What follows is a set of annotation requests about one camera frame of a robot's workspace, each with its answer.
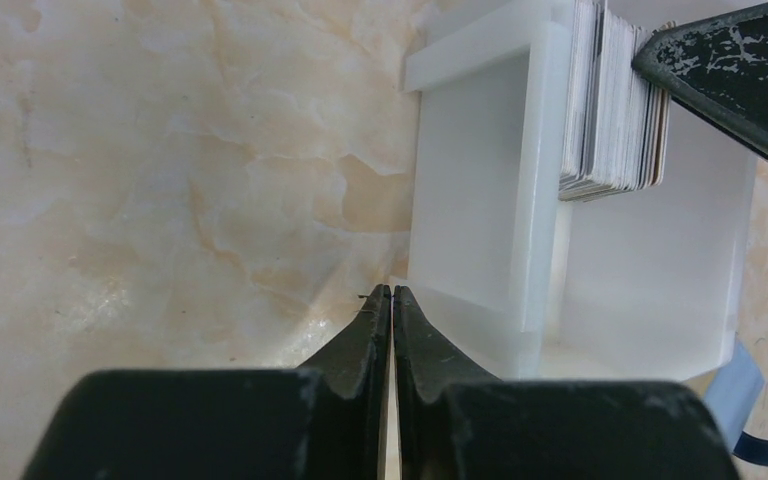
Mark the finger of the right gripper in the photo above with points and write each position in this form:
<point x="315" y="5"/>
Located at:
<point x="716" y="68"/>

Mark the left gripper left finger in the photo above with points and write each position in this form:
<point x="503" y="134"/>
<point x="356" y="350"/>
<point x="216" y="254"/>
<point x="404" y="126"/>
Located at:
<point x="324" y="419"/>

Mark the white plastic card tray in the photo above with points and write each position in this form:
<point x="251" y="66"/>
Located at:
<point x="636" y="285"/>

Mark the stack of grey cards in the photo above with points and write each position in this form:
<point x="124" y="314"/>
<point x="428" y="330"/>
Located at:
<point x="616" y="125"/>

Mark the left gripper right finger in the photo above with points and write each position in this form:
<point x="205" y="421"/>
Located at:
<point x="459" y="421"/>

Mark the navy blue card holder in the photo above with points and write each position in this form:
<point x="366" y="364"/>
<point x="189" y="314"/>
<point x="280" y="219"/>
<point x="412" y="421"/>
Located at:
<point x="731" y="397"/>

